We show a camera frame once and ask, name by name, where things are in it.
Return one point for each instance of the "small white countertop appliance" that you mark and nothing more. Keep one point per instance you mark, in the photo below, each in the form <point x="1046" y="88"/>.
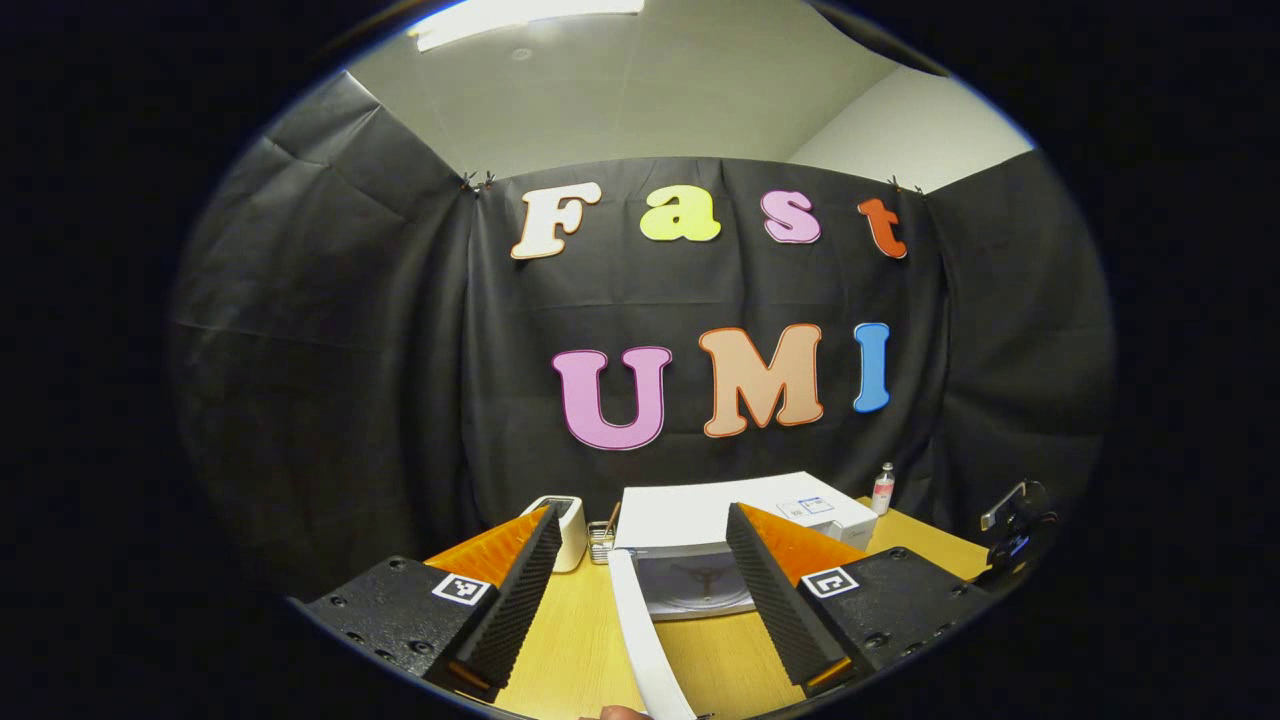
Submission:
<point x="573" y="530"/>

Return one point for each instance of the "black backdrop cloth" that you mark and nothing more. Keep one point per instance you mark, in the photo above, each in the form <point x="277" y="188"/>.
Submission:
<point x="350" y="350"/>

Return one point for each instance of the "white microwave oven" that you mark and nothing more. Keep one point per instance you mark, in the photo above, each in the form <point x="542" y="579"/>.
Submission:
<point x="690" y="520"/>

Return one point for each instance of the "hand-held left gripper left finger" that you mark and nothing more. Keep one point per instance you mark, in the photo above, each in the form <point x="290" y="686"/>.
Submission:
<point x="520" y="605"/>

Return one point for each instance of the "small clear bottle pink label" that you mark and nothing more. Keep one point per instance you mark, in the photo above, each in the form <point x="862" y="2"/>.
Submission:
<point x="883" y="490"/>

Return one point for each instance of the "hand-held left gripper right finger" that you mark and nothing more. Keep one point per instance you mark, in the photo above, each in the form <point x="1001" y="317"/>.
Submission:
<point x="780" y="610"/>

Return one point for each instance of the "ceiling light panel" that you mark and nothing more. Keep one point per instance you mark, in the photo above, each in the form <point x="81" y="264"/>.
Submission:
<point x="520" y="18"/>

